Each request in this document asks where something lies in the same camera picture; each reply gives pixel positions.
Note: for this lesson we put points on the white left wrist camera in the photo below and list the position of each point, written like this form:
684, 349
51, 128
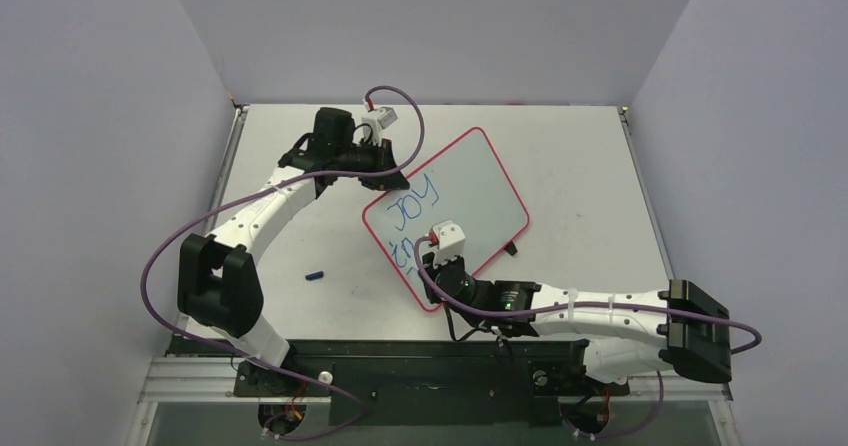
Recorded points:
376, 122

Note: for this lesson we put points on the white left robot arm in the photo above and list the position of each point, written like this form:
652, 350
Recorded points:
218, 281

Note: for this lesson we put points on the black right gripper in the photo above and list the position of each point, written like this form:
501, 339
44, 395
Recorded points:
436, 268

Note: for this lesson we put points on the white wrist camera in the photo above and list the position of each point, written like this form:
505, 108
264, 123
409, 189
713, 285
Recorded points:
376, 122
448, 239

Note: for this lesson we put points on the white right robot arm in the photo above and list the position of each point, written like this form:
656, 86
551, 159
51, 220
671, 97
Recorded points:
680, 328

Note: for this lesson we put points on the aluminium frame rail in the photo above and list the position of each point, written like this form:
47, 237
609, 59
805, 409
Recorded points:
213, 380

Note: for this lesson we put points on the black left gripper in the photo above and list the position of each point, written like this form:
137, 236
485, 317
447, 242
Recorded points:
382, 155

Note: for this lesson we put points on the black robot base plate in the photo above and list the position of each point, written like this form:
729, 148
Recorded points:
421, 383

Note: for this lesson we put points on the blue marker cap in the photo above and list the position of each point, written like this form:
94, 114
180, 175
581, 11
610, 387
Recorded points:
314, 276

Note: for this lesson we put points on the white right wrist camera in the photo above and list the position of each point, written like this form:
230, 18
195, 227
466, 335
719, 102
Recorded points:
448, 239

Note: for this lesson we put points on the black whiteboard foot clip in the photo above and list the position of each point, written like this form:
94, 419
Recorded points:
510, 249

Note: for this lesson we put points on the pink framed whiteboard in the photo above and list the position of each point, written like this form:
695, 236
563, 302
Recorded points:
465, 182

